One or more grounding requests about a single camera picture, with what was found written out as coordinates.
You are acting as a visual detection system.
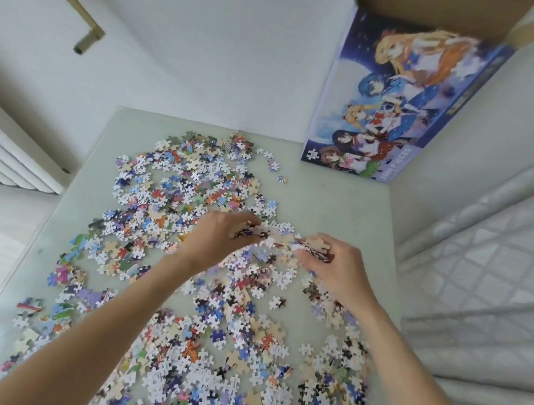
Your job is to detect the person's left hand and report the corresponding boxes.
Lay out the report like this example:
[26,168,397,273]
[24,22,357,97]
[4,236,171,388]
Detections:
[172,202,266,284]

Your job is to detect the pile of puzzle pieces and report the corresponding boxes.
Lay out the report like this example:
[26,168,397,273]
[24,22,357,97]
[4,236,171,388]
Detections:
[0,101,413,405]

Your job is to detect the grey patterned curtain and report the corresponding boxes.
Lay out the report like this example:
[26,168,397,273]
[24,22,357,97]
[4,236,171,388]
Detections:
[369,97,534,405]

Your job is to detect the white radiator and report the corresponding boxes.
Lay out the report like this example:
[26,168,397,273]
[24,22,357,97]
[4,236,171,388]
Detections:
[0,77,84,199]

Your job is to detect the person's right hand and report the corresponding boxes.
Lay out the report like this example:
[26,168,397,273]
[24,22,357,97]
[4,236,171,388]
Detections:
[286,229,390,322]

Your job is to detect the cartoon print puzzle box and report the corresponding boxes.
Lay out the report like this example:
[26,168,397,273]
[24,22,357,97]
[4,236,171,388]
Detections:
[298,0,534,204]

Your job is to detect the person's left forearm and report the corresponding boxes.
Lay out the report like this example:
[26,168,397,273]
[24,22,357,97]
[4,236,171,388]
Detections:
[0,228,197,405]

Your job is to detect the person's right forearm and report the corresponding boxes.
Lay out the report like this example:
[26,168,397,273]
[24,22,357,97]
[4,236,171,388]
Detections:
[340,297,534,405]

